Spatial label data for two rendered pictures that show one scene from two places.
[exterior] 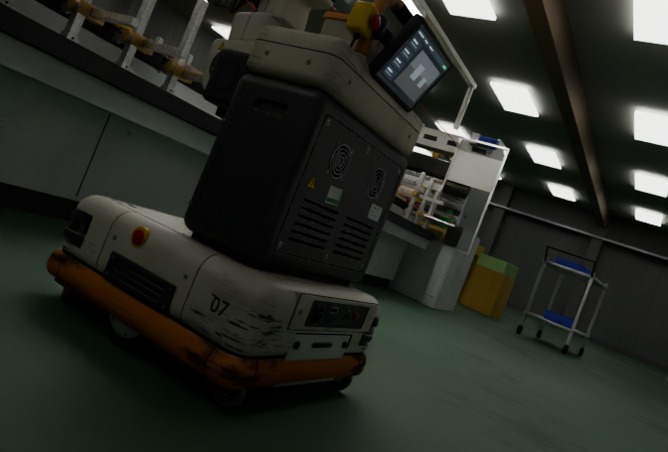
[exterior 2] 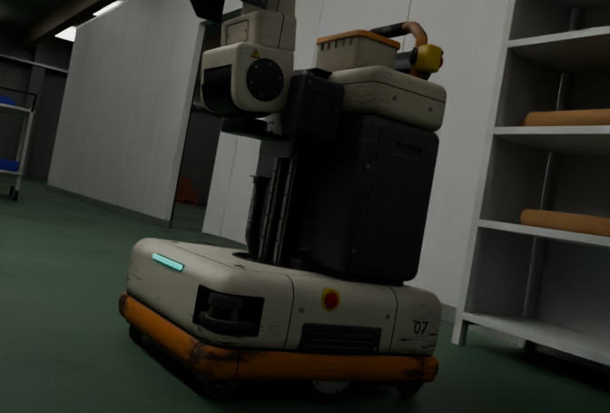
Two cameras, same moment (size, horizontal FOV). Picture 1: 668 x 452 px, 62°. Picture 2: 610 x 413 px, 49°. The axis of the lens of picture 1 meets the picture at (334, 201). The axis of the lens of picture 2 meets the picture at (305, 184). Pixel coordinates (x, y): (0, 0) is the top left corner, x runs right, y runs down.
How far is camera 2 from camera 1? 193 cm
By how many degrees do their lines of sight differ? 63
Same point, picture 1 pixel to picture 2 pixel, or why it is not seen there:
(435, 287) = not seen: outside the picture
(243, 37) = (280, 45)
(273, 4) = (287, 1)
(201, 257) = (391, 296)
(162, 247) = (358, 300)
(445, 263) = not seen: outside the picture
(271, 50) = (398, 95)
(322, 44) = (438, 93)
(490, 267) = not seen: outside the picture
